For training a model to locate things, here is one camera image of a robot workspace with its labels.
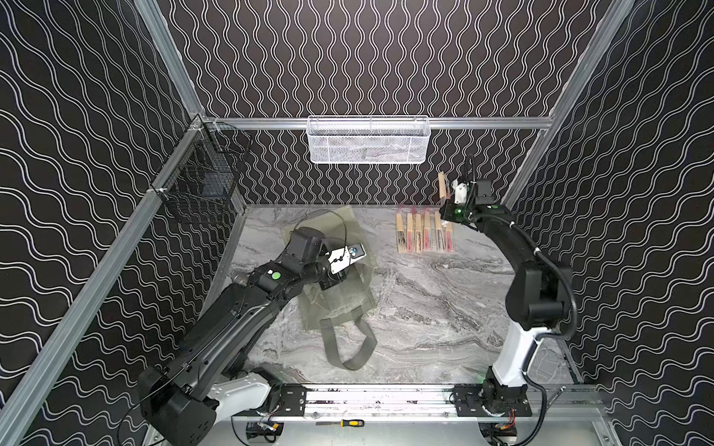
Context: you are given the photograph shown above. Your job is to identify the right aluminium frame post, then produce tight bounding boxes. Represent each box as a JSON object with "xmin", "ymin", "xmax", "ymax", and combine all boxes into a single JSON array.
[{"xmin": 503, "ymin": 0, "xmax": 635, "ymax": 210}]

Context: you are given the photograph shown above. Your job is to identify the yellow handled screwdriver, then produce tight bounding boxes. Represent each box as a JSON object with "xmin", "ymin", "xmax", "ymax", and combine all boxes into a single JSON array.
[{"xmin": 316, "ymin": 419, "xmax": 366, "ymax": 427}]

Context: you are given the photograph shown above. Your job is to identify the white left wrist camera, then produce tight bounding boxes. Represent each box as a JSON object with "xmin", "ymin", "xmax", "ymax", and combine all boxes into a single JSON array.
[{"xmin": 328, "ymin": 243, "xmax": 367, "ymax": 275}]

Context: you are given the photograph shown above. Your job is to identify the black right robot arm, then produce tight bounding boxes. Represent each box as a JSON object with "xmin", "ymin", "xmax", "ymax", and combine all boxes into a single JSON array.
[{"xmin": 437, "ymin": 173, "xmax": 578, "ymax": 416}]

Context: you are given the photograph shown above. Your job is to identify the horizontal aluminium back bar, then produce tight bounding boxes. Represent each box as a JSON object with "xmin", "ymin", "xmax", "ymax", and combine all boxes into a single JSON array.
[{"xmin": 208, "ymin": 115, "xmax": 553, "ymax": 131}]

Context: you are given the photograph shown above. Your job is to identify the olive green tote bag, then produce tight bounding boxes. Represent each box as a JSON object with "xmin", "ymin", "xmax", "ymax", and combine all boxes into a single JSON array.
[{"xmin": 282, "ymin": 206, "xmax": 377, "ymax": 371}]

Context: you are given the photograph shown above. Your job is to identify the left aluminium side bar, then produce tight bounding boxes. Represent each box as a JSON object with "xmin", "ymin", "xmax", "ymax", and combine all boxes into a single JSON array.
[{"xmin": 1, "ymin": 120, "xmax": 203, "ymax": 445}]

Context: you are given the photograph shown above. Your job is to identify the black wire mesh basket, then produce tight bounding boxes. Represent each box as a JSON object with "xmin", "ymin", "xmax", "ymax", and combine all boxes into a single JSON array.
[{"xmin": 152, "ymin": 115, "xmax": 247, "ymax": 225}]

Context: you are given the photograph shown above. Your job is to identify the folding fan with pink paper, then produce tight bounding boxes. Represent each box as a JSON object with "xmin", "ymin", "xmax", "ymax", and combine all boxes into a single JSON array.
[{"xmin": 405, "ymin": 211, "xmax": 415, "ymax": 253}]

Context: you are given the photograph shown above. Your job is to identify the aluminium corner frame post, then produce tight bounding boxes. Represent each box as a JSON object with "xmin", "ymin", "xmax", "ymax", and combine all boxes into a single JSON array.
[{"xmin": 135, "ymin": 0, "xmax": 206, "ymax": 116}]

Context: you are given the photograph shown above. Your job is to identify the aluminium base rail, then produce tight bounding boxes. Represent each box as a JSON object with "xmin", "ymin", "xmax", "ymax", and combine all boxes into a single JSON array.
[{"xmin": 228, "ymin": 383, "xmax": 604, "ymax": 422}]

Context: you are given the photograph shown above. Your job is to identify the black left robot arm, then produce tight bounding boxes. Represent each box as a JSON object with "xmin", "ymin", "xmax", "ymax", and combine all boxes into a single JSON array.
[{"xmin": 138, "ymin": 227, "xmax": 367, "ymax": 445}]

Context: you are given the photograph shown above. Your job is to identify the white wire mesh basket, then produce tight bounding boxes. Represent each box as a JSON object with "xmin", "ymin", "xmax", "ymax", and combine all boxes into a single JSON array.
[{"xmin": 306, "ymin": 126, "xmax": 431, "ymax": 165}]

